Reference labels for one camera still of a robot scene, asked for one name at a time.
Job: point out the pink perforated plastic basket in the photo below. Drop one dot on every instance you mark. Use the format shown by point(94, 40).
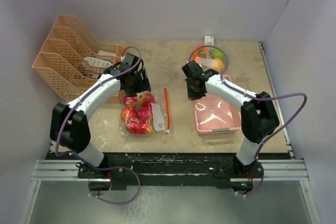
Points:
point(215, 116)

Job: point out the orange desk file organizer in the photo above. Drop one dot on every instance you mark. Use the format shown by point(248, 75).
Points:
point(61, 61)

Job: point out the small white red box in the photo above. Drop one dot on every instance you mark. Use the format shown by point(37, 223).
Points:
point(209, 40)

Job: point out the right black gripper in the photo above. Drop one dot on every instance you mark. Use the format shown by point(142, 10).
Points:
point(192, 95)

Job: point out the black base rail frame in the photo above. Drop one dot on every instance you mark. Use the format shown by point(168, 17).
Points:
point(173, 169)

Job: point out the zip bag of mixed fruit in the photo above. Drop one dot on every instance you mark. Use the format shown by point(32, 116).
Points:
point(209, 57)

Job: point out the zip bag of red apples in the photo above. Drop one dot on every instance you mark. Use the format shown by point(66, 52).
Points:
point(146, 113)

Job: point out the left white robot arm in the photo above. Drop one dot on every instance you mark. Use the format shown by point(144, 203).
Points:
point(70, 122)

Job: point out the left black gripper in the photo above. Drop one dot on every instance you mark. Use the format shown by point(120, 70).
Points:
point(143, 85)

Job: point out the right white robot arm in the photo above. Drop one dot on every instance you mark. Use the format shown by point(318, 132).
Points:
point(259, 118)

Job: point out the white packet in organizer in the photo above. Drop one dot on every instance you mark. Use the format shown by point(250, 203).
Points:
point(101, 63)

